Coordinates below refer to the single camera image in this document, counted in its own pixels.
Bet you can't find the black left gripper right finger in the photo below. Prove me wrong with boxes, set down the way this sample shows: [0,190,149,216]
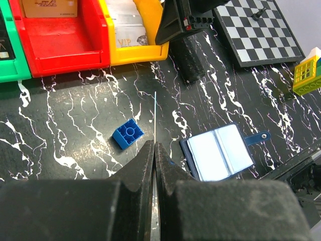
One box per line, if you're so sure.
[154,143,312,240]

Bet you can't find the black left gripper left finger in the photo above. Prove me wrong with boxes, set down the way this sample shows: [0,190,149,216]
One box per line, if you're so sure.
[1,140,154,240]

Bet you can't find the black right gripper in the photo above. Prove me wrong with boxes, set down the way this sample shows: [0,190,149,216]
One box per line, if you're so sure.
[155,0,229,45]

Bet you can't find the navy blue card holder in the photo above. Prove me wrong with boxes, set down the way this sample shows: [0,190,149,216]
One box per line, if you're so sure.
[180,123,271,182]

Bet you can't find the white cards in yellow bin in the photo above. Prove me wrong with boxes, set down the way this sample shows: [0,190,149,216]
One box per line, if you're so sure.
[106,0,149,48]

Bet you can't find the orange cards in red bin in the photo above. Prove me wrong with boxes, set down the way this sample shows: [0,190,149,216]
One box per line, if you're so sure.
[22,0,78,18]

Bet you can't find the yellow plastic bin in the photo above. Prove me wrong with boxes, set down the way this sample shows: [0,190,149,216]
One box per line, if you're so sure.
[99,1,169,66]

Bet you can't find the black microphone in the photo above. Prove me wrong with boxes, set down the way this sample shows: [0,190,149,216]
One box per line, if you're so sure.
[170,37,205,84]

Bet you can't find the blue toy brick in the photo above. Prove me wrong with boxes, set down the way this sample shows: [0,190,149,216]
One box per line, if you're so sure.
[112,119,144,150]

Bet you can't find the black chess piece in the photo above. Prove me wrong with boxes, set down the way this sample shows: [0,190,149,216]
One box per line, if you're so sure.
[251,7,267,21]

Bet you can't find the black white chessboard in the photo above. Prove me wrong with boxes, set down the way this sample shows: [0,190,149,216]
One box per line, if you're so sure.
[213,0,304,67]

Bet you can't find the red plastic bin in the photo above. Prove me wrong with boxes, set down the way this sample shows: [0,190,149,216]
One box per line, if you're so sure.
[9,1,111,77]

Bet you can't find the yellow green brick stack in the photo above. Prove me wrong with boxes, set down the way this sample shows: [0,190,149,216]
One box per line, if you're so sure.
[292,47,321,96]

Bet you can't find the green plastic bin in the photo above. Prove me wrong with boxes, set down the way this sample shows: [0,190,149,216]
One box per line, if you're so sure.
[1,1,32,83]

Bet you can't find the black object in green bin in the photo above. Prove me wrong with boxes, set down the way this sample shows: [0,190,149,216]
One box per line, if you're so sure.
[0,13,15,60]

